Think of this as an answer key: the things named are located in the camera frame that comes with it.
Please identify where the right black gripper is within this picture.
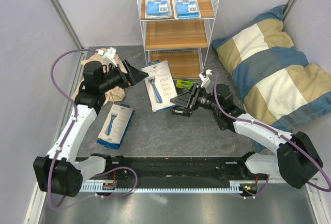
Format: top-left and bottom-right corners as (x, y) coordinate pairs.
(171, 83), (221, 113)

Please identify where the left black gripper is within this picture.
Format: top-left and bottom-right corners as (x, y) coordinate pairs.
(99, 59), (148, 93)

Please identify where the Harry's razor box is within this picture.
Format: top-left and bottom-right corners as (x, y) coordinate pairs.
(141, 61), (177, 113)
(97, 104), (134, 150)

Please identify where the blue Gillette razor blister pack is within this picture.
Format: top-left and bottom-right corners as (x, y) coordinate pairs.
(145, 0), (172, 19)

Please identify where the Gillette razor white card pack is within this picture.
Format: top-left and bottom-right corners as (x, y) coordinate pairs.
(172, 0), (201, 20)

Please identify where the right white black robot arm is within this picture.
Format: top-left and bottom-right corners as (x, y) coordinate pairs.
(170, 84), (323, 189)

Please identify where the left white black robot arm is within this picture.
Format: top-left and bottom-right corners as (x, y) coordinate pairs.
(33, 60), (148, 197)

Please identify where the black green Gillette razor box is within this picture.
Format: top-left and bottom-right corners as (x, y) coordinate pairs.
(171, 80), (194, 117)

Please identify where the beige crumpled cloth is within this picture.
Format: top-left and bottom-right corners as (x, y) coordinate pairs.
(81, 47), (127, 106)

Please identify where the black green razor box portrait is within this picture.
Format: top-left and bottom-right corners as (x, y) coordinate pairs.
(213, 110), (235, 132)

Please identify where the blue beige checkered pillow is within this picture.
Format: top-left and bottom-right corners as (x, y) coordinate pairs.
(212, 5), (330, 131)

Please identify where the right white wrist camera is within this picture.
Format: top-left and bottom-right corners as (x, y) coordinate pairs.
(199, 69), (213, 88)

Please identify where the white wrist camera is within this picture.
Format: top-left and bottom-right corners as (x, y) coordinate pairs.
(199, 69), (213, 88)
(97, 47), (117, 67)

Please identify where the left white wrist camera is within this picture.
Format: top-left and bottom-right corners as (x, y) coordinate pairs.
(97, 47), (117, 67)

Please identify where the white wire wooden shelf unit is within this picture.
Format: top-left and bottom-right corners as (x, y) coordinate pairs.
(137, 0), (219, 79)

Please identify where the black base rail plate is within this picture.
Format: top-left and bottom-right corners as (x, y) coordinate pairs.
(93, 155), (267, 188)

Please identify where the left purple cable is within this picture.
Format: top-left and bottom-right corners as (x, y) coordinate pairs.
(46, 48), (138, 211)

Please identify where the purple cable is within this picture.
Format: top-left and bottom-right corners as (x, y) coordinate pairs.
(46, 48), (138, 211)
(212, 72), (331, 201)

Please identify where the light blue slotted cable duct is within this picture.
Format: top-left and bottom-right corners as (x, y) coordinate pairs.
(80, 181), (258, 193)

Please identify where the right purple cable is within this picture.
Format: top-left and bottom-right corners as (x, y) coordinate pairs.
(212, 72), (331, 201)

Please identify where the aluminium frame rail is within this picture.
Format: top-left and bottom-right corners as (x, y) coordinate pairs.
(49, 0), (84, 49)

